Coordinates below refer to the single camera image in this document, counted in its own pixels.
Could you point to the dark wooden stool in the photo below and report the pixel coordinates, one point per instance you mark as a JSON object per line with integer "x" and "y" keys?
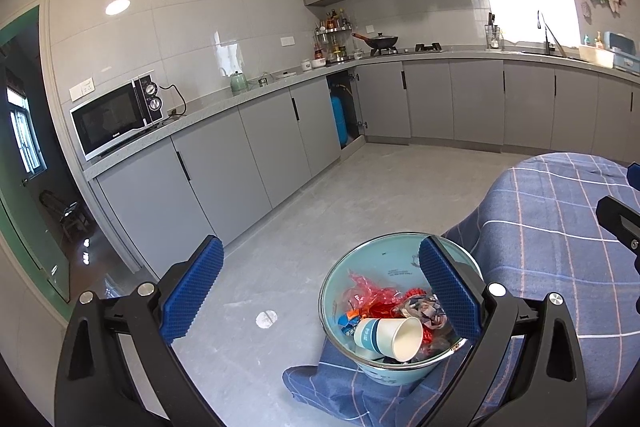
{"x": 65, "y": 212}

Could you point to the patterned plastic bag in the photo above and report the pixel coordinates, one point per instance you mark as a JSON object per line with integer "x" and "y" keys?
{"x": 425, "y": 309}

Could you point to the hanging round scrubber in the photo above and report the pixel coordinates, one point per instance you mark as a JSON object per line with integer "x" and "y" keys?
{"x": 587, "y": 10}

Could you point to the black kitchen faucet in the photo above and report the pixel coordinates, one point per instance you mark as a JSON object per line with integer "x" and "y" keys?
{"x": 549, "y": 47}

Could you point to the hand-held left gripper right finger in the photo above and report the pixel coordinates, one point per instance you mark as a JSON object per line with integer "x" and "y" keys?
{"x": 450, "y": 292}

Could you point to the soap pump bottle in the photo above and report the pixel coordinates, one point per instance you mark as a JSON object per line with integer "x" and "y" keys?
{"x": 599, "y": 41}

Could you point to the black gas stove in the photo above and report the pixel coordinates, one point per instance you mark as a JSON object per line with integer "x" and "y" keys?
{"x": 430, "y": 47}

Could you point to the black wok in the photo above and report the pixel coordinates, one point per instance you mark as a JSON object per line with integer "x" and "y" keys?
{"x": 382, "y": 41}

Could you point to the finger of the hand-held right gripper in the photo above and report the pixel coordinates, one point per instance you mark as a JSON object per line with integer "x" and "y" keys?
{"x": 622, "y": 224}
{"x": 634, "y": 174}

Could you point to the pile of mixed trash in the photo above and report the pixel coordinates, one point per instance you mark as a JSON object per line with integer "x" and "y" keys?
{"x": 375, "y": 294}

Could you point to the light blue bread box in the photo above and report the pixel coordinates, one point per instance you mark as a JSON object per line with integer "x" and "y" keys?
{"x": 622, "y": 52}

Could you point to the black microwave oven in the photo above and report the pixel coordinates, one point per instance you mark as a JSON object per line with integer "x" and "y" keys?
{"x": 110, "y": 122}

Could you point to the white teal paper cup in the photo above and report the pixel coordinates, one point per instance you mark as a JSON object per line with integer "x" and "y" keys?
{"x": 380, "y": 332}

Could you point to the blue tank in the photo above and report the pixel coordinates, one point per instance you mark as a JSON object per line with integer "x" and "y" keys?
{"x": 339, "y": 119}

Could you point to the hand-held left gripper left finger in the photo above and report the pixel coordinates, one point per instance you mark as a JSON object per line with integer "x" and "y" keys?
{"x": 192, "y": 292}

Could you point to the metal spice rack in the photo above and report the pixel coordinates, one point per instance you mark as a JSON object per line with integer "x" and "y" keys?
{"x": 332, "y": 34}

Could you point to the green teapot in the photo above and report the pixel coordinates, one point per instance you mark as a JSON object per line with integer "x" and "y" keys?
{"x": 239, "y": 83}

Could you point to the grey kitchen base cabinets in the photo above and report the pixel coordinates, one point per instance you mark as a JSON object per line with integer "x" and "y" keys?
{"x": 250, "y": 147}

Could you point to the green framed glass door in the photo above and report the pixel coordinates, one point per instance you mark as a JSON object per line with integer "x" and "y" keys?
{"x": 22, "y": 187}

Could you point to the white plastic basin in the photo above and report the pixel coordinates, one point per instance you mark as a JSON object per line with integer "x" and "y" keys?
{"x": 595, "y": 56}

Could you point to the teal cartoon print waste bin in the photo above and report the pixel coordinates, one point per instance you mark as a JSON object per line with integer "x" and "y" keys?
{"x": 380, "y": 257}

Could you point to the white floor drain cover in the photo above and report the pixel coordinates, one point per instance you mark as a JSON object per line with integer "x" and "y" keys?
{"x": 266, "y": 319}

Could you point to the utensil holder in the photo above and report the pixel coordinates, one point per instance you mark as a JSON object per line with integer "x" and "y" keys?
{"x": 494, "y": 39}

